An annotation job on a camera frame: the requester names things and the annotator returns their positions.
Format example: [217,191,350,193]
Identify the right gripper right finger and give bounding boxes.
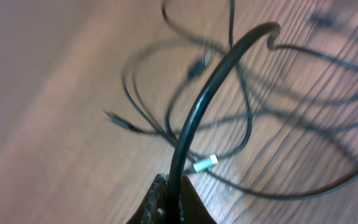
[180,176,216,224]

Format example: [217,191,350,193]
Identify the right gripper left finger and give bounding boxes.
[127,173,167,224]

